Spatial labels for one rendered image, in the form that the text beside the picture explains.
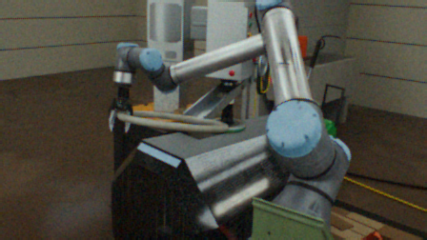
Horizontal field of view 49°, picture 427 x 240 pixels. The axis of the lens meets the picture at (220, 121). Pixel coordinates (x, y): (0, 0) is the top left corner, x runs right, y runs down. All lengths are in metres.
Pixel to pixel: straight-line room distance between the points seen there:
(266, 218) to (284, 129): 0.27
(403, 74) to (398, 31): 0.61
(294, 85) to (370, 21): 5.94
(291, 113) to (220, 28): 1.31
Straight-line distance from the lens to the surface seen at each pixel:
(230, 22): 2.51
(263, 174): 2.47
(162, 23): 3.16
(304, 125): 1.26
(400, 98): 7.26
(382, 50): 7.27
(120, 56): 2.02
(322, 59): 6.54
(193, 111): 2.39
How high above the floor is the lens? 1.65
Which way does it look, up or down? 16 degrees down
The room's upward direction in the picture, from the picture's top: 3 degrees clockwise
